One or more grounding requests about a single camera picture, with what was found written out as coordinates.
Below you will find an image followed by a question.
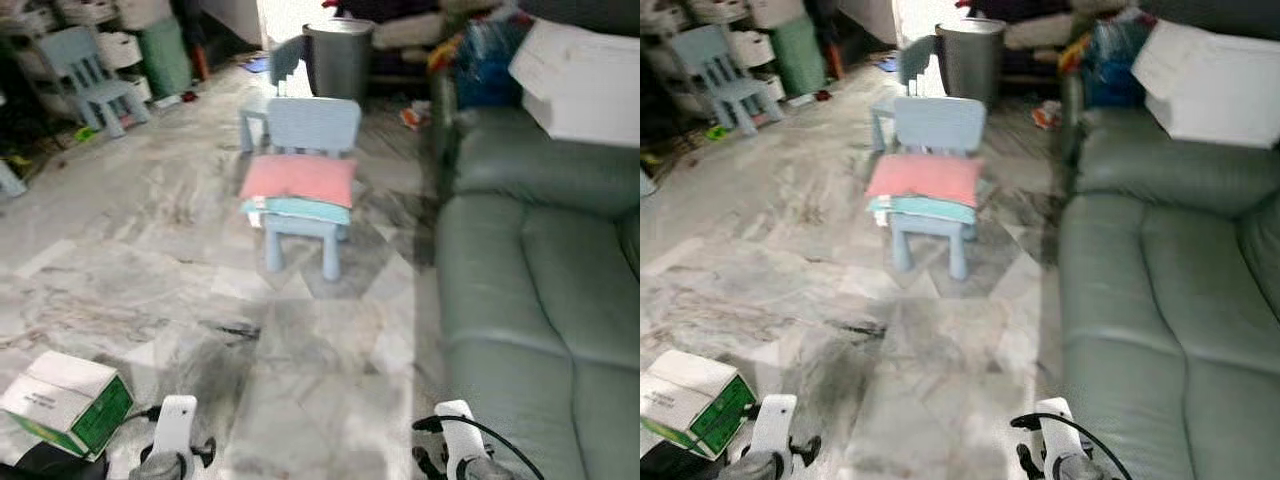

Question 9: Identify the pink fleece pillow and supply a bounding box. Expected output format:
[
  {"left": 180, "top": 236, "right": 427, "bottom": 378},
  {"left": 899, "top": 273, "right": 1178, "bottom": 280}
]
[
  {"left": 865, "top": 153, "right": 986, "bottom": 209},
  {"left": 238, "top": 153, "right": 359, "bottom": 209}
]

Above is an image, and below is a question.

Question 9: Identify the green leather sofa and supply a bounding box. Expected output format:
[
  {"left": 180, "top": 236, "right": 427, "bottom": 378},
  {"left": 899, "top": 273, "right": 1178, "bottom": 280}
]
[
  {"left": 1058, "top": 72, "right": 1280, "bottom": 480},
  {"left": 430, "top": 72, "right": 641, "bottom": 480}
]

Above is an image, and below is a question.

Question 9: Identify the teal pillow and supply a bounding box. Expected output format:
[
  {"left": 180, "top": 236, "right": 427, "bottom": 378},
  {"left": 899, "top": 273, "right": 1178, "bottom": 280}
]
[
  {"left": 242, "top": 195, "right": 353, "bottom": 227},
  {"left": 868, "top": 195, "right": 979, "bottom": 227}
]

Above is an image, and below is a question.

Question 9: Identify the white and green carton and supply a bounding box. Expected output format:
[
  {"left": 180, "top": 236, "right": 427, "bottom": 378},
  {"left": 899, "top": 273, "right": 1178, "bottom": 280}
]
[
  {"left": 640, "top": 349, "right": 758, "bottom": 461},
  {"left": 0, "top": 350, "right": 136, "bottom": 462}
]

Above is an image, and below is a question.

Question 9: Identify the light blue plastic child chair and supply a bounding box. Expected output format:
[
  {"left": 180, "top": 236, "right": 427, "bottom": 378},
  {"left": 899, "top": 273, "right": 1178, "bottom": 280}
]
[
  {"left": 37, "top": 26, "right": 152, "bottom": 140},
  {"left": 870, "top": 96, "right": 988, "bottom": 282},
  {"left": 668, "top": 24, "right": 786, "bottom": 136},
  {"left": 238, "top": 96, "right": 363, "bottom": 282}
]

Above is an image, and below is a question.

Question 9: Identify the green plastic bin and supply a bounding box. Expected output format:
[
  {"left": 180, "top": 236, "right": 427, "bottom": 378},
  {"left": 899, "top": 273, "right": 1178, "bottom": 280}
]
[
  {"left": 772, "top": 15, "right": 826, "bottom": 98},
  {"left": 138, "top": 17, "right": 193, "bottom": 100}
]

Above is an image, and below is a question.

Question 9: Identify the blue plastic crate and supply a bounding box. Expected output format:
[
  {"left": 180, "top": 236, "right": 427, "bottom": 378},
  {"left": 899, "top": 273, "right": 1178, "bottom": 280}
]
[
  {"left": 450, "top": 18, "right": 533, "bottom": 111},
  {"left": 1078, "top": 18, "right": 1156, "bottom": 109}
]

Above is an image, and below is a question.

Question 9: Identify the white storage drawer unit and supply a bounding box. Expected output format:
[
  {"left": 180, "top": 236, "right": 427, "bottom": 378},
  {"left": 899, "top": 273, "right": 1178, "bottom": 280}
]
[
  {"left": 95, "top": 30, "right": 143, "bottom": 73},
  {"left": 728, "top": 30, "right": 776, "bottom": 71}
]

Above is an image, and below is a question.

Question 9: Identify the grey waste bin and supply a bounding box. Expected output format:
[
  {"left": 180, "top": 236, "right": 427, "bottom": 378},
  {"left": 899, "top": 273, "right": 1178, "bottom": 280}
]
[
  {"left": 302, "top": 19, "right": 375, "bottom": 105},
  {"left": 935, "top": 18, "right": 1008, "bottom": 105}
]

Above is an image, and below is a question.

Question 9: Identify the white cardboard box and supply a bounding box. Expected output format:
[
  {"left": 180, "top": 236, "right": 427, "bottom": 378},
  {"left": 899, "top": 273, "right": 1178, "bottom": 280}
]
[
  {"left": 507, "top": 17, "right": 641, "bottom": 150},
  {"left": 1130, "top": 18, "right": 1280, "bottom": 150}
]

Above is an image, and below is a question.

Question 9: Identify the beige cloth bundle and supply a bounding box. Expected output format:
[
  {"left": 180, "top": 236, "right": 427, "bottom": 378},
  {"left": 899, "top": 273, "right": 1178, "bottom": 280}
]
[
  {"left": 372, "top": 12, "right": 446, "bottom": 51},
  {"left": 1005, "top": 12, "right": 1076, "bottom": 51}
]

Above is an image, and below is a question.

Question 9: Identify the dark grey cushion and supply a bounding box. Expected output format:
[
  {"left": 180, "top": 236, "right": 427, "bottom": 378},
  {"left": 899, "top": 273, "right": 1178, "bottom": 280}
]
[
  {"left": 518, "top": 0, "right": 641, "bottom": 39},
  {"left": 1140, "top": 0, "right": 1280, "bottom": 36}
]

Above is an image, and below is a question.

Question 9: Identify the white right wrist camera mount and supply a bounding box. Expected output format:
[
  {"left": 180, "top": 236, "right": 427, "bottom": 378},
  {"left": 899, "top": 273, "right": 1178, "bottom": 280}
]
[
  {"left": 1035, "top": 397, "right": 1091, "bottom": 466},
  {"left": 435, "top": 399, "right": 493, "bottom": 473}
]

